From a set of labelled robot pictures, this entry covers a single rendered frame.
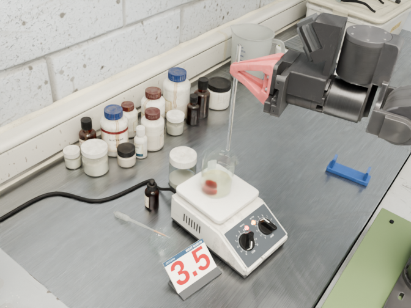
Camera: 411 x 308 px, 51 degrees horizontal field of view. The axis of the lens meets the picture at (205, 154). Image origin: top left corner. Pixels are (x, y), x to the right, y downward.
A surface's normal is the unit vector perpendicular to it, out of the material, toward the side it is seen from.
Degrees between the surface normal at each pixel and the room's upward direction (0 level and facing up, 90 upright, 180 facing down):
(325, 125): 0
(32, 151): 90
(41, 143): 90
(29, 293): 0
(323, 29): 90
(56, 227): 0
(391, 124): 91
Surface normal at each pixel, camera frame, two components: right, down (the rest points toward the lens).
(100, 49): 0.80, 0.42
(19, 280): 0.07, -0.78
